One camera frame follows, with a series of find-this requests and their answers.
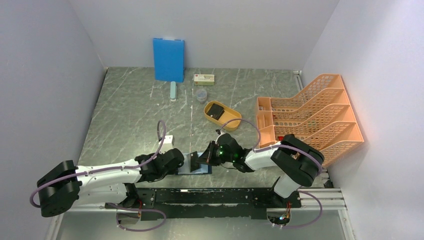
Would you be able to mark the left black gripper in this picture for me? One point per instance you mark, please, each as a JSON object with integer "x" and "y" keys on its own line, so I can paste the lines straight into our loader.
{"x": 172, "y": 170}

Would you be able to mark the black card in tray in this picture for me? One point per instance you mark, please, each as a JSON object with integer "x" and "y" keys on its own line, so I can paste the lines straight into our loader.
{"x": 215, "y": 111}

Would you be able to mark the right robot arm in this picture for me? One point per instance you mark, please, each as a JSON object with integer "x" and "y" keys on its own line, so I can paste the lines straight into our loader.
{"x": 299, "y": 162}

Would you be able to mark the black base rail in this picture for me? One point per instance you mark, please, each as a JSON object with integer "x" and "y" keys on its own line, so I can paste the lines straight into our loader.
{"x": 191, "y": 203}

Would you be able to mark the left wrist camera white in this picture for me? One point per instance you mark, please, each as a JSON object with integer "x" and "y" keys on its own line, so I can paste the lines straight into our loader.
{"x": 168, "y": 143}

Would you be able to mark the dark blue card holder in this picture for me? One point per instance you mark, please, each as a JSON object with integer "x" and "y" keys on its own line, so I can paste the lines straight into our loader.
{"x": 184, "y": 169}

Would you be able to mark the small red white box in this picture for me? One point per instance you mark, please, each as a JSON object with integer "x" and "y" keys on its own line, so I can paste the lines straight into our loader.
{"x": 204, "y": 79}

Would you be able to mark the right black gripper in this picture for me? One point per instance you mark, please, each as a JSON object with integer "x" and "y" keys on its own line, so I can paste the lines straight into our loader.
{"x": 206, "y": 157}

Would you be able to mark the blue board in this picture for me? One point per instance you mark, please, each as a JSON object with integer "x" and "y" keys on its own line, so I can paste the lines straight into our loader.
{"x": 168, "y": 56}

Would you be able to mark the light blue eraser stick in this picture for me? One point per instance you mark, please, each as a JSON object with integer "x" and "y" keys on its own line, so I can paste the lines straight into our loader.
{"x": 173, "y": 91}

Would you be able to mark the yellow oval tray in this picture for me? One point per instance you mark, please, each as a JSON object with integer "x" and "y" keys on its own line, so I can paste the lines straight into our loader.
{"x": 229, "y": 114}

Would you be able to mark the orange file organizer rack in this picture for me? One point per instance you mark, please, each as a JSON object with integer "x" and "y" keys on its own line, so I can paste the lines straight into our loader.
{"x": 321, "y": 115}

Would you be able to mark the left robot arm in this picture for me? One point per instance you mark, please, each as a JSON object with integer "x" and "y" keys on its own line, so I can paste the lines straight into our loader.
{"x": 68, "y": 185}

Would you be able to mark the small clear plastic cup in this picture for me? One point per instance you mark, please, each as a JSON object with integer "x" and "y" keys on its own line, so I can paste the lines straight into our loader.
{"x": 201, "y": 95}

